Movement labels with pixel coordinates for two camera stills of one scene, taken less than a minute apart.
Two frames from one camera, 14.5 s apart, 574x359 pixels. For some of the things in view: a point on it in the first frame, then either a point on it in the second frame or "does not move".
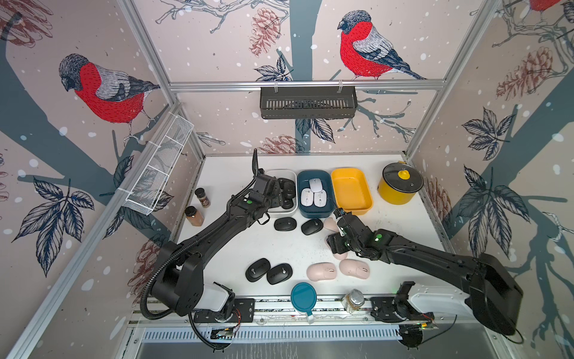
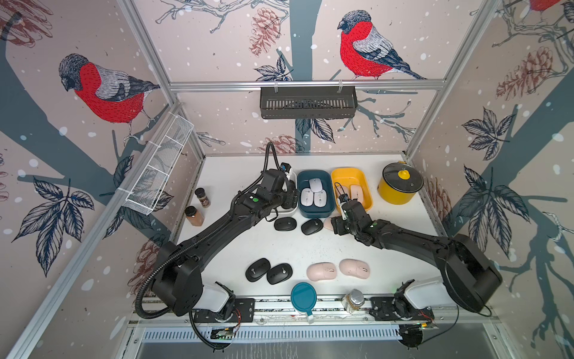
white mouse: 306,197 does not move
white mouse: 320,199 does not move
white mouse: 315,185 does not move
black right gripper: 334,242 -> 337,223
